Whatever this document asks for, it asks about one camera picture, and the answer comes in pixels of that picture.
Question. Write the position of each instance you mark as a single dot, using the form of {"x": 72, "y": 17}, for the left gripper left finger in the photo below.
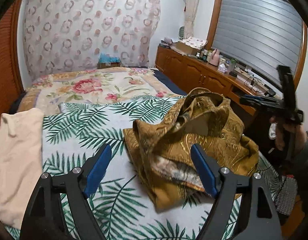
{"x": 44, "y": 217}

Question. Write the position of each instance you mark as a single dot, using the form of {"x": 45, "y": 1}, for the golden brown patterned garment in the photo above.
{"x": 161, "y": 153}

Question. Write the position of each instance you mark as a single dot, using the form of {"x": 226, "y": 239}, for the person right hand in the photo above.
{"x": 284, "y": 131}

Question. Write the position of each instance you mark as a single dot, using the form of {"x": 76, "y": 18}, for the beige folded cloth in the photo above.
{"x": 20, "y": 162}

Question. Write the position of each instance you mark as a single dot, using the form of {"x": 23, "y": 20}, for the grey window blind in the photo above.
{"x": 261, "y": 34}

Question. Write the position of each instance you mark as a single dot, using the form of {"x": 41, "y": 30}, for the pink kettle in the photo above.
{"x": 214, "y": 58}

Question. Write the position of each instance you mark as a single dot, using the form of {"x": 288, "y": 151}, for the palm leaf print blanket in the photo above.
{"x": 121, "y": 204}

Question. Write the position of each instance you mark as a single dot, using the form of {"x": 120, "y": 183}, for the wooden sideboard cabinet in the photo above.
{"x": 188, "y": 73}

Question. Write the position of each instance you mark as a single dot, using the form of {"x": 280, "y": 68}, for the cardboard box floral cover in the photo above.
{"x": 190, "y": 46}

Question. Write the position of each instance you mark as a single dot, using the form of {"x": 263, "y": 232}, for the dark blue bed sheet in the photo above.
{"x": 169, "y": 84}

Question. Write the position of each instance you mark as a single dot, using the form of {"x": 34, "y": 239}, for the floral cream blanket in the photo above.
{"x": 98, "y": 86}

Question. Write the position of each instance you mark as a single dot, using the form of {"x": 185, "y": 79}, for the beige side curtain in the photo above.
{"x": 191, "y": 7}

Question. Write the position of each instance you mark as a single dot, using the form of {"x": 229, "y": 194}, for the cardboard box with blue cloth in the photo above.
{"x": 107, "y": 61}

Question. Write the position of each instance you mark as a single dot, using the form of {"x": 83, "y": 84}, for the circle pattern lace curtain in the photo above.
{"x": 70, "y": 35}

